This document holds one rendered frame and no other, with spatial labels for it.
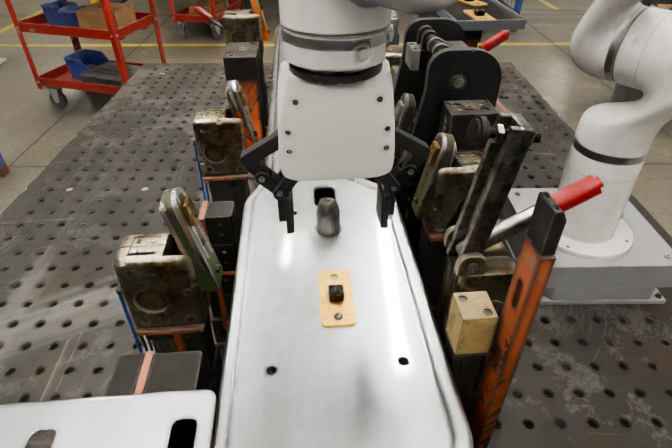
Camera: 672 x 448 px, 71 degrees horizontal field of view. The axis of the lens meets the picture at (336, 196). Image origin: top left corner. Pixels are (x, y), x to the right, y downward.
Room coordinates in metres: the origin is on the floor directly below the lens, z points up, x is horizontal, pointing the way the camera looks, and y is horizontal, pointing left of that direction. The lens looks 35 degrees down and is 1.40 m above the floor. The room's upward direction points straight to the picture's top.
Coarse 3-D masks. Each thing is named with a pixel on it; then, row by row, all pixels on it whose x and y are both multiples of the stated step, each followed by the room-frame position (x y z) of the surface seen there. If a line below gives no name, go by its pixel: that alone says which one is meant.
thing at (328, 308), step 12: (324, 276) 0.40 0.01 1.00; (348, 276) 0.40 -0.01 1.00; (324, 288) 0.38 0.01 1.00; (348, 288) 0.38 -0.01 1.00; (324, 300) 0.36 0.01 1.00; (336, 300) 0.36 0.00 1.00; (348, 300) 0.36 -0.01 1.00; (324, 312) 0.35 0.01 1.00; (336, 312) 0.35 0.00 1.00; (348, 312) 0.35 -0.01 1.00; (324, 324) 0.33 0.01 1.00; (336, 324) 0.33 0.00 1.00; (348, 324) 0.33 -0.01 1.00
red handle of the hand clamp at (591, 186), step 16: (592, 176) 0.39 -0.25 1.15; (560, 192) 0.39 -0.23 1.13; (576, 192) 0.38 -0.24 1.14; (592, 192) 0.38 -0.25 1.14; (528, 208) 0.39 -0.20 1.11; (496, 224) 0.39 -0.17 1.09; (512, 224) 0.38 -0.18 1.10; (528, 224) 0.38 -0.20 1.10; (464, 240) 0.39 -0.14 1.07; (496, 240) 0.38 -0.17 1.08
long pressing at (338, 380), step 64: (256, 192) 0.59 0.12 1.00; (256, 256) 0.44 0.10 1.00; (320, 256) 0.44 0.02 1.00; (384, 256) 0.44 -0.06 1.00; (256, 320) 0.34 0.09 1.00; (320, 320) 0.34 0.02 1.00; (384, 320) 0.34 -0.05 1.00; (256, 384) 0.26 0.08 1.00; (320, 384) 0.26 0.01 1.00; (384, 384) 0.26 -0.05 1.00; (448, 384) 0.26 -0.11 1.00
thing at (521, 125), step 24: (480, 120) 0.38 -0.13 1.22; (504, 120) 0.39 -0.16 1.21; (480, 144) 0.37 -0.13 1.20; (504, 144) 0.37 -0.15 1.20; (528, 144) 0.37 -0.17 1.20; (480, 168) 0.39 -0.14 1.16; (504, 168) 0.37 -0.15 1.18; (480, 192) 0.39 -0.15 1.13; (504, 192) 0.37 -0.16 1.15; (480, 216) 0.36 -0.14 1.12; (456, 240) 0.39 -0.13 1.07; (480, 240) 0.36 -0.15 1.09
